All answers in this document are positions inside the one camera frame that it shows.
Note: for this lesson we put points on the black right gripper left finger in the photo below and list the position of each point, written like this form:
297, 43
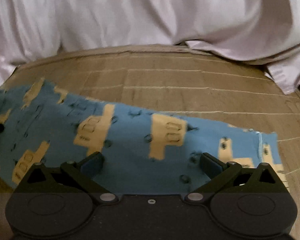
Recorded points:
69, 177

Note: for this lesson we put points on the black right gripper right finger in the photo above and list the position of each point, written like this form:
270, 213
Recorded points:
232, 177

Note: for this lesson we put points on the blue patterned child pants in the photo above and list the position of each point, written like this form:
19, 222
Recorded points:
144, 151

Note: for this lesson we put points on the brown bamboo bed mat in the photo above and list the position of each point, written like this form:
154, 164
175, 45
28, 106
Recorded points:
178, 80

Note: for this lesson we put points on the pink satin blanket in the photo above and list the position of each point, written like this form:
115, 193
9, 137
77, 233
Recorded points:
250, 31

